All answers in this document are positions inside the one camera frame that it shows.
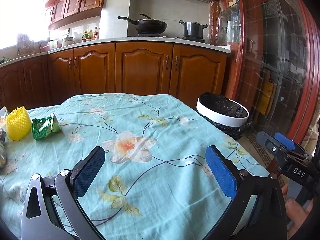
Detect black cooking pot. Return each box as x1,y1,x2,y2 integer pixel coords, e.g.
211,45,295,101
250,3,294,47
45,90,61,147
179,20,208,40

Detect glass door cabinet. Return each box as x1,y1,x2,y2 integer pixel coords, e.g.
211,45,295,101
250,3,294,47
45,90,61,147
209,0,319,144

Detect white bin with black bag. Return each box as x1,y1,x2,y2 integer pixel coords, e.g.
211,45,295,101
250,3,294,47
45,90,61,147
196,92,252,140

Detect black wok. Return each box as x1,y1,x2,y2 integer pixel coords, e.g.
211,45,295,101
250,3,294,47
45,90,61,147
117,14,167,35

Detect right hand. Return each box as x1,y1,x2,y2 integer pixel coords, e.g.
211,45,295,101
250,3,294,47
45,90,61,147
281,184,314,239

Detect wooden lower cabinets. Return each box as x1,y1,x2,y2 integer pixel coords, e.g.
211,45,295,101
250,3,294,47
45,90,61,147
1,41,228,110

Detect green crumpled wrapper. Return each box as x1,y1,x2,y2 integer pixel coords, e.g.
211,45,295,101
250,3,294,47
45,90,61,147
31,113,61,140

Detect wooden upper cabinets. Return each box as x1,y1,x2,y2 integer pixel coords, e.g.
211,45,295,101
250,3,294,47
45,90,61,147
45,0,104,30

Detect yellow foam fruit net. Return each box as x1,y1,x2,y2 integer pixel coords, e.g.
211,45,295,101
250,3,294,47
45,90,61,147
6,106,31,141

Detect wooden cabinets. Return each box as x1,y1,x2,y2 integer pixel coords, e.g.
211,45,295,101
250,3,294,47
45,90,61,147
45,0,104,30
1,41,228,110

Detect floral teal tablecloth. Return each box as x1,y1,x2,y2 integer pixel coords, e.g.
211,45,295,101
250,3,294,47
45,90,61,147
1,94,267,239

